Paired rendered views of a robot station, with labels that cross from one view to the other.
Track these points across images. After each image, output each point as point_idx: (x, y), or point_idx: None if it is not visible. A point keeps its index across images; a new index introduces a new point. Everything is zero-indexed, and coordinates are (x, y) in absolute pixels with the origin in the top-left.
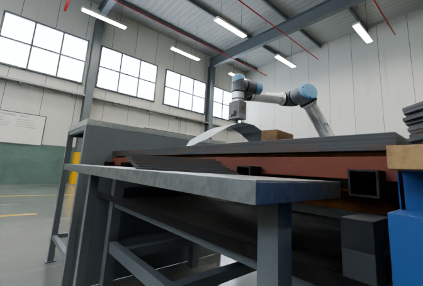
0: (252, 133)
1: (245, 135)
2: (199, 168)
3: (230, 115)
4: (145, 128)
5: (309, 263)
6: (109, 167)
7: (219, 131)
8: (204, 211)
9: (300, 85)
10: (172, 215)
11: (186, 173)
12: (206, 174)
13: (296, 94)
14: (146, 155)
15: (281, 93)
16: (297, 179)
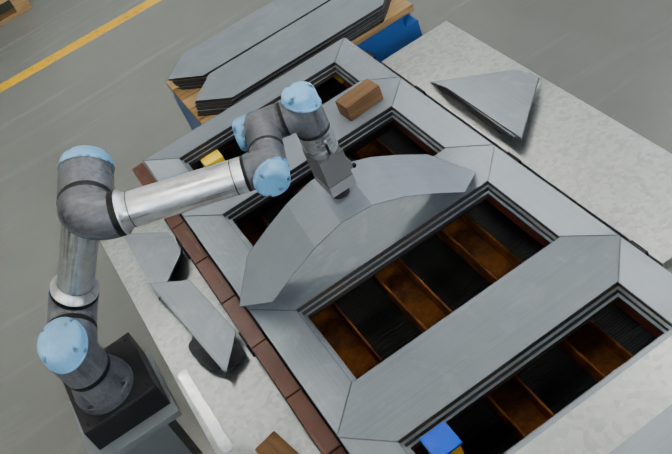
0: (297, 225)
1: (305, 248)
2: (462, 77)
3: (354, 163)
4: (656, 348)
5: (390, 140)
6: (557, 89)
7: (402, 156)
8: (455, 284)
9: (90, 154)
10: (510, 241)
11: (473, 40)
12: (462, 39)
13: (113, 175)
14: (513, 75)
15: (122, 192)
16: (404, 60)
